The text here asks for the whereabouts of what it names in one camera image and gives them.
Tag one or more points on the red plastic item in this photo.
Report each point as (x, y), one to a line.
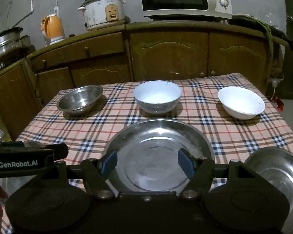
(278, 103)

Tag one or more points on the orange electric kettle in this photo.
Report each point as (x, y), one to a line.
(55, 29)

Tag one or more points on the small white bottle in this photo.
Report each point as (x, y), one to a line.
(275, 82)

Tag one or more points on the wooden kitchen cabinet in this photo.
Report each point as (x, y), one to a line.
(168, 53)

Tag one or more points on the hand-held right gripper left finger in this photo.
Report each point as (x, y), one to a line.
(109, 162)

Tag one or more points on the dark cloth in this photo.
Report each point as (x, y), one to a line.
(249, 22)

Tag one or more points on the steel steamer pot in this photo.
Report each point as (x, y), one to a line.
(7, 41)

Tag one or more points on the white rice cooker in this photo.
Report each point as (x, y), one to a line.
(100, 12)

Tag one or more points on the white wall socket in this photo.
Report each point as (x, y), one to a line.
(57, 11)

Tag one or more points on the large steel plate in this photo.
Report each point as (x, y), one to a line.
(149, 151)

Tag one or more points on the white ceramic bowl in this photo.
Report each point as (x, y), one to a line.
(241, 102)

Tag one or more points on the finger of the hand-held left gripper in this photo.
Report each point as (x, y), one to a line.
(59, 152)

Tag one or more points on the plaid tablecloth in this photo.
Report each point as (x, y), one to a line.
(83, 131)

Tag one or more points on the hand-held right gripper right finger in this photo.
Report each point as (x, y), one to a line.
(185, 163)

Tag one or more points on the pale blue ceramic bowl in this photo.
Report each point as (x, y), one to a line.
(157, 95)

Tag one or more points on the small steel plate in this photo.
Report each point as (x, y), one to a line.
(283, 173)

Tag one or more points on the steel bowl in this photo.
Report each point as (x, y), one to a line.
(79, 101)

